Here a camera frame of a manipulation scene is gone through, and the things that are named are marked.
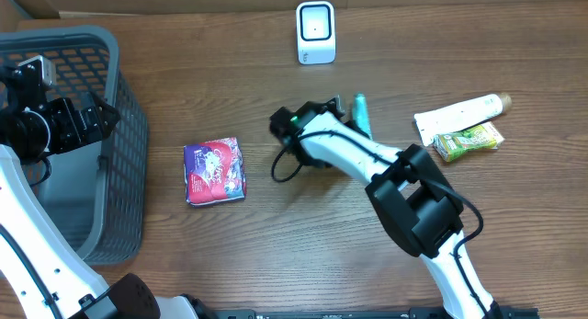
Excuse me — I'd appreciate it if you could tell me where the teal wet wipes pack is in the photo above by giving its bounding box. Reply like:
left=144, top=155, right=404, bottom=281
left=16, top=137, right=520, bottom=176
left=352, top=93, right=373, bottom=140

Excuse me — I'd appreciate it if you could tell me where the white conditioner tube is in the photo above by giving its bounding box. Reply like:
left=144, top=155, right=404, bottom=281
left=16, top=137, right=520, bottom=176
left=414, top=93, right=513, bottom=146

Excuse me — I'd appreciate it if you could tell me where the red purple pad pack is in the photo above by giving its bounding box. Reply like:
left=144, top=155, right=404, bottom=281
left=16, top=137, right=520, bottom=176
left=183, top=137, right=246, bottom=207

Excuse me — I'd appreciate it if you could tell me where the green juice carton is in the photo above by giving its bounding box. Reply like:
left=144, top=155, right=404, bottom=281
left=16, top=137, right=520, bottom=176
left=433, top=121, right=504, bottom=163

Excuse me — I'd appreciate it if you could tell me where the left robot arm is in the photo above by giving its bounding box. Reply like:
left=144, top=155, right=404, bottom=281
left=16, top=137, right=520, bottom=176
left=1, top=94, right=216, bottom=318

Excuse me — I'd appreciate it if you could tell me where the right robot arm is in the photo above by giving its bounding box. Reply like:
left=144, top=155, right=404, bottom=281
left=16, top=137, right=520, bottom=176
left=269, top=97, right=503, bottom=318

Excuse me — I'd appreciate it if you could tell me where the white barcode scanner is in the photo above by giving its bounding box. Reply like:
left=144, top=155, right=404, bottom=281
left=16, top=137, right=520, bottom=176
left=296, top=1, right=336, bottom=65

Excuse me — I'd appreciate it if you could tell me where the grey plastic basket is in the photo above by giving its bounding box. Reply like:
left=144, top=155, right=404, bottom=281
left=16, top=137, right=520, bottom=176
left=1, top=26, right=149, bottom=265

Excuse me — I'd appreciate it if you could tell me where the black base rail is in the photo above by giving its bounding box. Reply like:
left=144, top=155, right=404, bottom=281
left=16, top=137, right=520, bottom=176
left=210, top=306, right=539, bottom=319

